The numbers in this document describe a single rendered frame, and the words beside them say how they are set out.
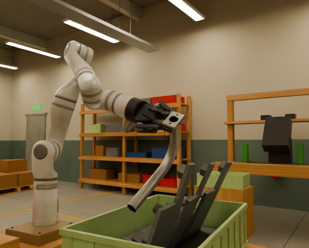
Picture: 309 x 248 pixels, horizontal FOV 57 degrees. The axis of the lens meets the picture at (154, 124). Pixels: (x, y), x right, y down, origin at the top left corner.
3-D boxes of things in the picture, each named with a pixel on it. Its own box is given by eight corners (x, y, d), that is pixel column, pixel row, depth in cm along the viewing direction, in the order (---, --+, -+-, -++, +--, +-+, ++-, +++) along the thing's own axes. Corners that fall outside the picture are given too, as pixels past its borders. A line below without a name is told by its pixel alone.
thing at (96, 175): (178, 202, 570) (178, 92, 583) (77, 188, 741) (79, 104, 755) (191, 198, 614) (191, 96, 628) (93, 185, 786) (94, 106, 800)
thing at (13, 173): (17, 186, 773) (18, 158, 777) (39, 188, 736) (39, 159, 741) (-28, 193, 666) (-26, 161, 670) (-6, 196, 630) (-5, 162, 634)
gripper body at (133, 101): (119, 107, 83) (145, 117, 79) (136, 90, 88) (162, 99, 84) (124, 125, 89) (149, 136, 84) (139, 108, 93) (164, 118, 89)
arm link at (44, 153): (50, 139, 112) (49, 184, 111) (62, 140, 121) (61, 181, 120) (29, 140, 113) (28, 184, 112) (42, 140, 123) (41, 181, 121)
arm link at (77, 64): (79, 63, 98) (101, 73, 103) (69, 35, 117) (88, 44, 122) (68, 85, 101) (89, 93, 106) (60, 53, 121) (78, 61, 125)
